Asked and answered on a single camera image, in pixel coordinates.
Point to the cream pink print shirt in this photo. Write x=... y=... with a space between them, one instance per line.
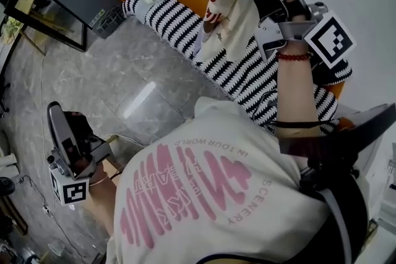
x=216 y=204

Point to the black plastic crate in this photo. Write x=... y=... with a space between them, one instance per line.
x=108 y=21

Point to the person's right forearm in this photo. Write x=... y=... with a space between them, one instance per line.
x=294 y=92

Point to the black white striped knit cover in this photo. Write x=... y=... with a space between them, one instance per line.
x=247 y=77

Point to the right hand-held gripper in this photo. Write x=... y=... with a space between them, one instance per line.
x=287 y=31

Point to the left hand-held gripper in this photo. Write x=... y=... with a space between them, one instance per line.
x=80 y=145

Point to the black frame glass table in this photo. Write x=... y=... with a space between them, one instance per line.
x=46 y=31

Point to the person's left forearm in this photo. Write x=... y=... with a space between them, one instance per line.
x=103 y=174

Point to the cream and lavender cloth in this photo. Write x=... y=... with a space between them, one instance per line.
x=235 y=18

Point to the white cabinet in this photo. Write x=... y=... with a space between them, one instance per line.
x=383 y=188

